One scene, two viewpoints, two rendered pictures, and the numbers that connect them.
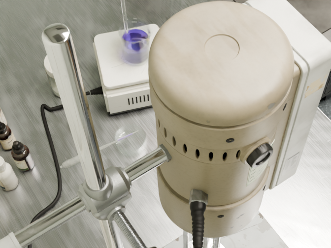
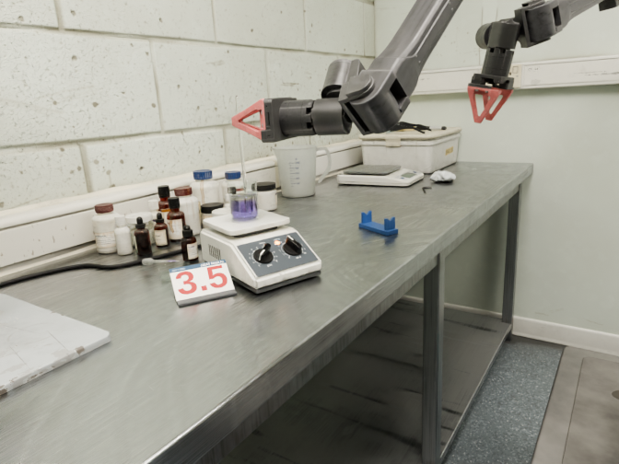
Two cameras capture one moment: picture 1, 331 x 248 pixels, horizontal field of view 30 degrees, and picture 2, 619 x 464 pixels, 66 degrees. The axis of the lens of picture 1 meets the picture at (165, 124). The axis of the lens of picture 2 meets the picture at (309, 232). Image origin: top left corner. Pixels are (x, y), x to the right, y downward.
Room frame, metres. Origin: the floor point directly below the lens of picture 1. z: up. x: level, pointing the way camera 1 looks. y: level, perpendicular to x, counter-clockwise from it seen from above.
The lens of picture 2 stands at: (0.43, -0.74, 1.03)
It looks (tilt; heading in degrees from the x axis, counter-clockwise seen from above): 15 degrees down; 66
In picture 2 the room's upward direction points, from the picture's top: 3 degrees counter-clockwise
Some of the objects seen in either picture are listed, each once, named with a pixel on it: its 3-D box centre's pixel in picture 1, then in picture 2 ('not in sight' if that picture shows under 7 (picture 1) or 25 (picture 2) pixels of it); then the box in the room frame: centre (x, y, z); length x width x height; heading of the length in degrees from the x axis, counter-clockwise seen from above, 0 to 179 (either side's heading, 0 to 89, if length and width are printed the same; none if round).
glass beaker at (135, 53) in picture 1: (137, 43); (243, 200); (0.67, 0.04, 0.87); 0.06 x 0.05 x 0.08; 65
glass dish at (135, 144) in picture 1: (130, 140); (175, 272); (0.54, 0.06, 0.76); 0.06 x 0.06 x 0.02
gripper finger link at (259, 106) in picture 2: not in sight; (260, 120); (0.71, 0.04, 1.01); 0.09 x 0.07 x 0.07; 134
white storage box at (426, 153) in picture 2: not in sight; (411, 148); (1.63, 0.85, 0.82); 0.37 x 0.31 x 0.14; 31
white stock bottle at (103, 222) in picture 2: not in sight; (107, 227); (0.45, 0.32, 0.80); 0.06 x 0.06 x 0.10
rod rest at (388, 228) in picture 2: not in sight; (378, 222); (0.99, 0.12, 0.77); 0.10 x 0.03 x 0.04; 96
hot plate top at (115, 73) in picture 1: (132, 55); (246, 221); (0.67, 0.05, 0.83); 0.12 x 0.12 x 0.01; 10
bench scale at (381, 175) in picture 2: not in sight; (380, 175); (1.34, 0.64, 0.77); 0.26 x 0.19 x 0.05; 125
